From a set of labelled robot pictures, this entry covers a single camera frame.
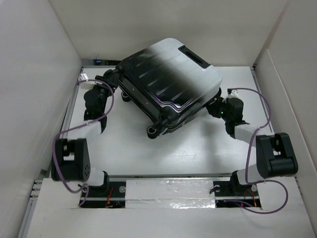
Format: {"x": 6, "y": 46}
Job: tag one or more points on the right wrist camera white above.
{"x": 232, "y": 93}

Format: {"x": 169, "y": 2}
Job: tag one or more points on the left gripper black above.
{"x": 112, "y": 81}

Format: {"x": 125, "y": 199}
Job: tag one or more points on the white black hard-shell suitcase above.
{"x": 169, "y": 83}

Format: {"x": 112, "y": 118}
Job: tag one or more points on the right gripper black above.
{"x": 213, "y": 107}

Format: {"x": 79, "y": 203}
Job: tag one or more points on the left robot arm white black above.
{"x": 70, "y": 153}

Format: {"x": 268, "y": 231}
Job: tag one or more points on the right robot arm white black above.
{"x": 268, "y": 156}

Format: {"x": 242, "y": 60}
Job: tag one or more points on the silver taped mounting rail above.
{"x": 170, "y": 193}

